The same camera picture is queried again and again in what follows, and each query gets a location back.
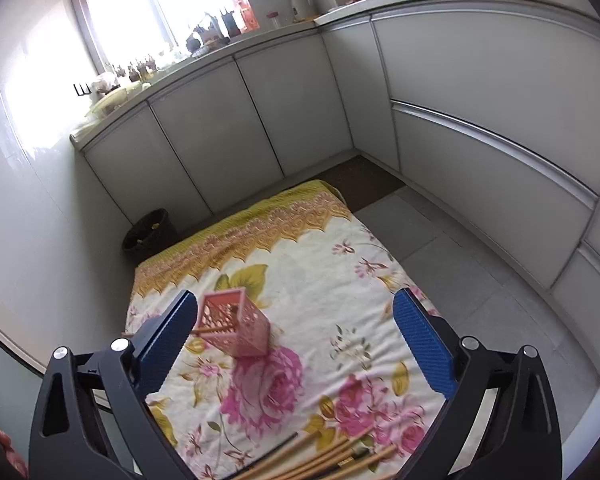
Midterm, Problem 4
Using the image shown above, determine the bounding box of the white kitchen cabinet run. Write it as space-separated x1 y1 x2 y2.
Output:
320 0 600 386
77 27 356 228

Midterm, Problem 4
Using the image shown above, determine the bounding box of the orange package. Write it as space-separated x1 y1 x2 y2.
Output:
235 0 258 33

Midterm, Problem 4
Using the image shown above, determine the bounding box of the black chopstick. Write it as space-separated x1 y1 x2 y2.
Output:
322 450 373 472
228 431 301 473

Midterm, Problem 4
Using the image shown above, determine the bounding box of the wooden chopstick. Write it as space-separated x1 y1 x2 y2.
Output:
121 324 233 337

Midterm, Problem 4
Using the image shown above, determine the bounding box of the window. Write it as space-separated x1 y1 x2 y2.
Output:
70 0 241 66

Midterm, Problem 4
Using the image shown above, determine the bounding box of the brown floor mat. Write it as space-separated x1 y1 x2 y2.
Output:
322 155 408 213

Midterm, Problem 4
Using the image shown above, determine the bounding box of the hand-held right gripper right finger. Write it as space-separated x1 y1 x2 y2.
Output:
392 287 563 480

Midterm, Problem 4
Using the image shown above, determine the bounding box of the dark woven trash basket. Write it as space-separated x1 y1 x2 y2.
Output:
121 208 179 266

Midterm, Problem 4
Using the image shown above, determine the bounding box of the pink perforated utensil holder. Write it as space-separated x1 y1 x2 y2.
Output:
194 288 271 358

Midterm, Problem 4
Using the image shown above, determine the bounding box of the pile of wooden chopsticks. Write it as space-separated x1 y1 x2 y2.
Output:
237 427 398 480

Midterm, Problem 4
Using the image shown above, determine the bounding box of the pink patterned cloth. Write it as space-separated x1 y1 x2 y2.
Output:
0 425 28 480

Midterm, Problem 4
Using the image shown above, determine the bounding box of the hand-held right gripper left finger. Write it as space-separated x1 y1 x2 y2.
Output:
27 289 201 480

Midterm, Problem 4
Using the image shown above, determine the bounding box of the row of small bottles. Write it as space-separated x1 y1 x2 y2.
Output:
105 52 161 83

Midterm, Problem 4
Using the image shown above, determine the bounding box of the floral blanket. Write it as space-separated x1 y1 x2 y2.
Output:
125 179 461 480

